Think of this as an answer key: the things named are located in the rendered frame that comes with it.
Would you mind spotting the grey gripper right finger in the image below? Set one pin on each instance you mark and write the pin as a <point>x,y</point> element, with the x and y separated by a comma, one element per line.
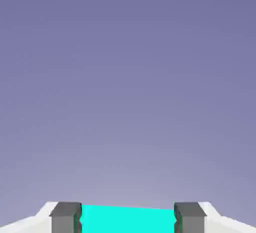
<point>191,219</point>

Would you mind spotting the large cyan box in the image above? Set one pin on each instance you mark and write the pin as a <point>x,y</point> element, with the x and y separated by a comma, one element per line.
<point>128,220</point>

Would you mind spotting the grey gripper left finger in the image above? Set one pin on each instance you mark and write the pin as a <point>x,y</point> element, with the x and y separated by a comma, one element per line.
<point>64,219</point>

